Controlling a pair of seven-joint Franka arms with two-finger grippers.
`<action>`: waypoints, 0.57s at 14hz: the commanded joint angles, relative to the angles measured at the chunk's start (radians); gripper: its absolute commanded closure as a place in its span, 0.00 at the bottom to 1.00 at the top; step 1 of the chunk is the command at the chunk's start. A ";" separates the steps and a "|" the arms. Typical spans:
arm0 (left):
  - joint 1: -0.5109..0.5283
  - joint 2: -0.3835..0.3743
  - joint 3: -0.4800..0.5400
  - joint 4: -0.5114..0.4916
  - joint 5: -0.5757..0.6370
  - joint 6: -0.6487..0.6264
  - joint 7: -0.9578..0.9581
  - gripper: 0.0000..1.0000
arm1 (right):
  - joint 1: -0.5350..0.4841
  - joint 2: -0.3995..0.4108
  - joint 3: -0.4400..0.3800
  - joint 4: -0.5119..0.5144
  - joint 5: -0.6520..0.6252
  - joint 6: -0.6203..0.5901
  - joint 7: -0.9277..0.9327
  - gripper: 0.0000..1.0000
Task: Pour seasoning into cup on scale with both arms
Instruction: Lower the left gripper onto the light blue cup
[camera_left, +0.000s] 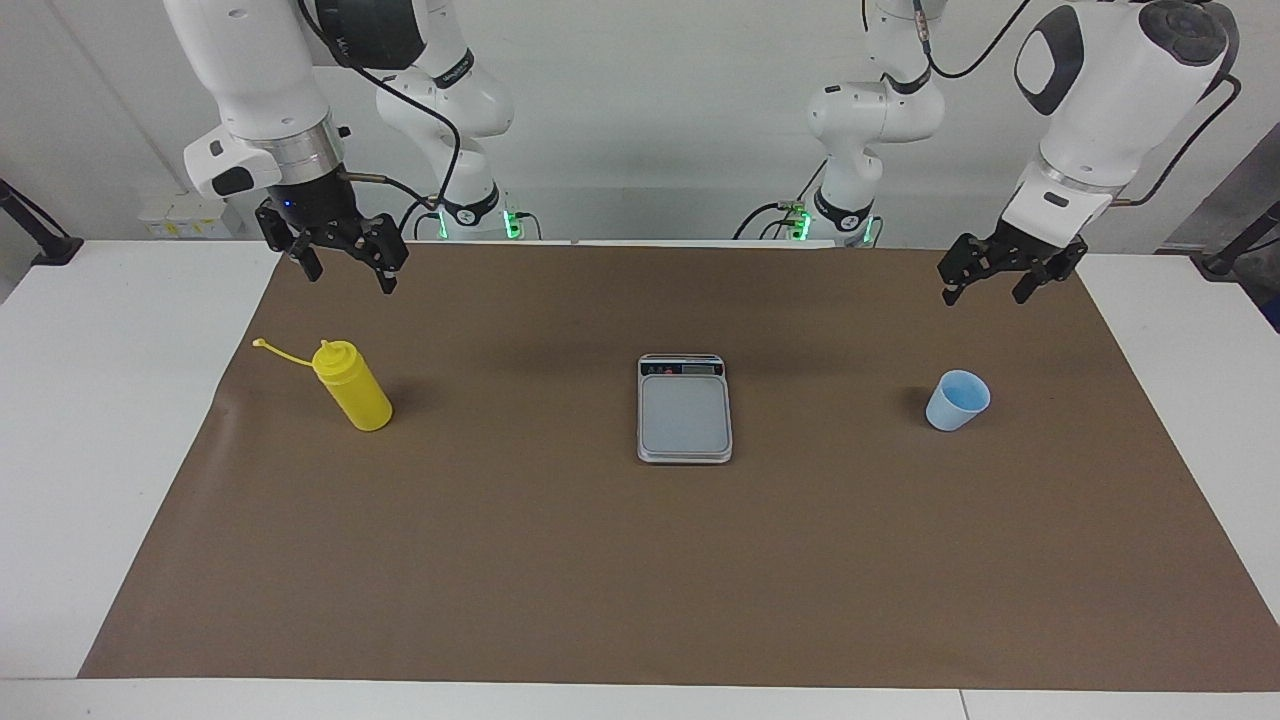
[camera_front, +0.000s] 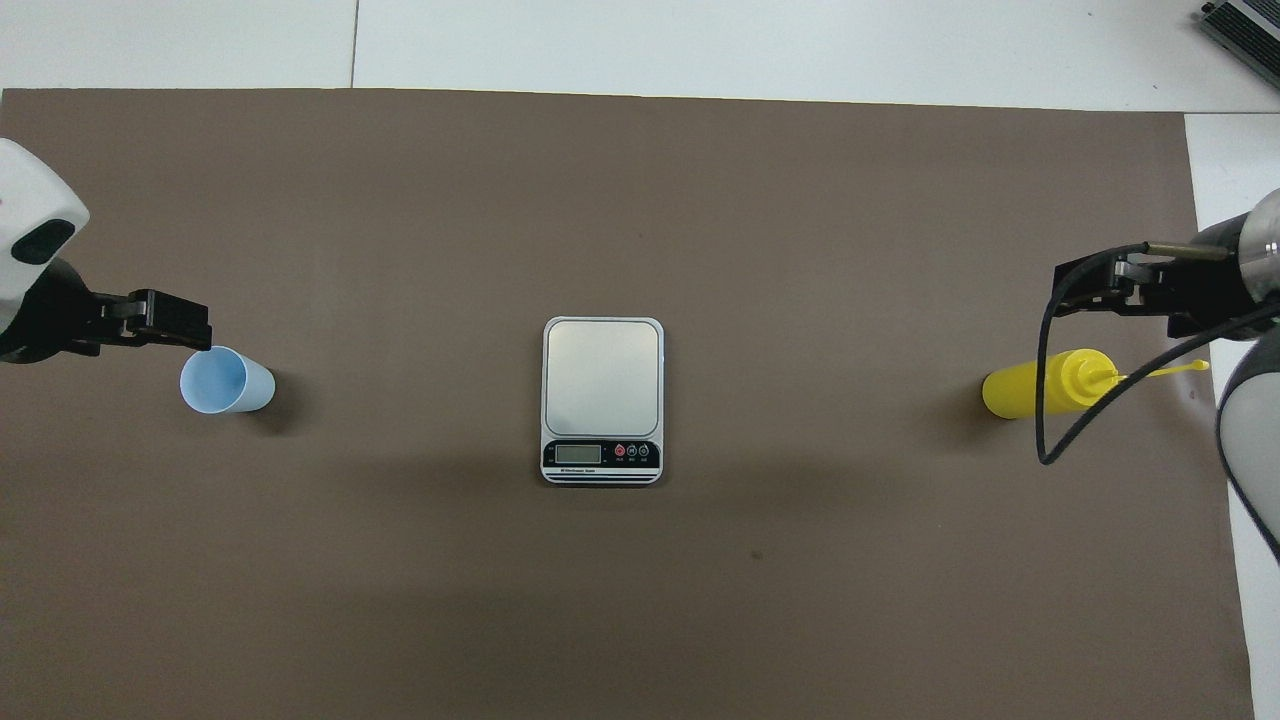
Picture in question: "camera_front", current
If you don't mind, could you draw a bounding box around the grey ribbed metal box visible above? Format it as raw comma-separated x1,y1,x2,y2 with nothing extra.
1199,0,1280,65

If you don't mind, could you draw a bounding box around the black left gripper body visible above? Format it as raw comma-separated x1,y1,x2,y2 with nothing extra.
0,258,101,346

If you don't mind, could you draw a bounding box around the yellow squeeze bottle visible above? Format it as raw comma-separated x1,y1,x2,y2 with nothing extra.
981,347,1211,422

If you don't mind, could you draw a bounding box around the silver digital kitchen scale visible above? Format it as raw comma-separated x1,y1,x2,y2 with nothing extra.
540,315,666,488

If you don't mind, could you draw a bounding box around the brown paper table mat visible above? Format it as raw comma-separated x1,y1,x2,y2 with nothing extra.
0,87,1257,720

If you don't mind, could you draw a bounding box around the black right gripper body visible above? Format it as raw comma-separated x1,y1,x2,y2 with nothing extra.
1150,255,1256,313

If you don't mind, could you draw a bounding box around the light blue plastic cup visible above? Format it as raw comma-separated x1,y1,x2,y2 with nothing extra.
179,345,277,416

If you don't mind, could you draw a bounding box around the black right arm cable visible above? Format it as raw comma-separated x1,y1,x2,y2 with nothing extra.
1036,242,1280,467

